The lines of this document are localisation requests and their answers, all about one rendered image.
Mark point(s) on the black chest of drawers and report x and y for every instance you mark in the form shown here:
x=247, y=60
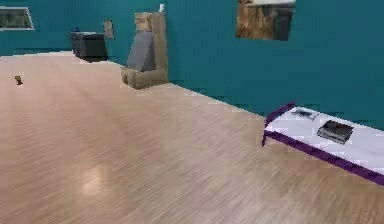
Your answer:
x=89, y=45

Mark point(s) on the tan armchair with grey cushion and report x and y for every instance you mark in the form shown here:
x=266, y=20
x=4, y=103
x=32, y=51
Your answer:
x=146, y=56

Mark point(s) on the dark bound pair of books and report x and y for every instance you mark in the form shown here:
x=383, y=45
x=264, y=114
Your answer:
x=335, y=131

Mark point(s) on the brown framed wall picture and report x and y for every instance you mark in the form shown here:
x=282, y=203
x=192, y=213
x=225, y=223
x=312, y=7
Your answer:
x=265, y=20

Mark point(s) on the purple framed white bed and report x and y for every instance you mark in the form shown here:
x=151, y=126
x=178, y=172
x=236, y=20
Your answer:
x=296, y=131

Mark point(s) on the small brown floor object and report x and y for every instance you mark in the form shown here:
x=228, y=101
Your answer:
x=19, y=80

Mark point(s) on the small grey wall picture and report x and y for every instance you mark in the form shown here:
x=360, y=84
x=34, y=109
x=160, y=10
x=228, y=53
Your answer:
x=108, y=29

